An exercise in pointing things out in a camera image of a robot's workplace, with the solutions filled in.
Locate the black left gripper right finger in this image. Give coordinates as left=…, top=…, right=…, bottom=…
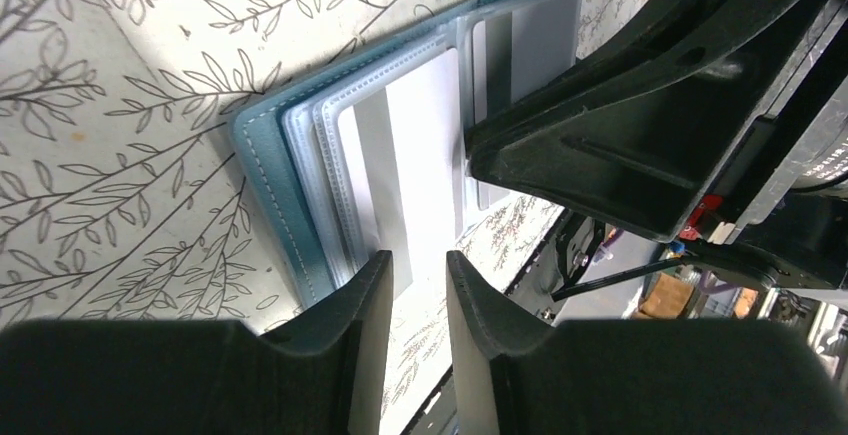
left=446, top=251, right=847, bottom=434

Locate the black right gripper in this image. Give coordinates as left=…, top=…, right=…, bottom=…
left=466, top=0, right=847, bottom=290

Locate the white card with grey stripe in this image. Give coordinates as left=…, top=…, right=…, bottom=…
left=330, top=47, right=464, bottom=296

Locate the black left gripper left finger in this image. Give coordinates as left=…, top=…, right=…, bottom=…
left=1, top=251, right=393, bottom=434

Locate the blue card holder wallet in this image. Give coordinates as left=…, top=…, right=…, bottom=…
left=228, top=0, right=584, bottom=311

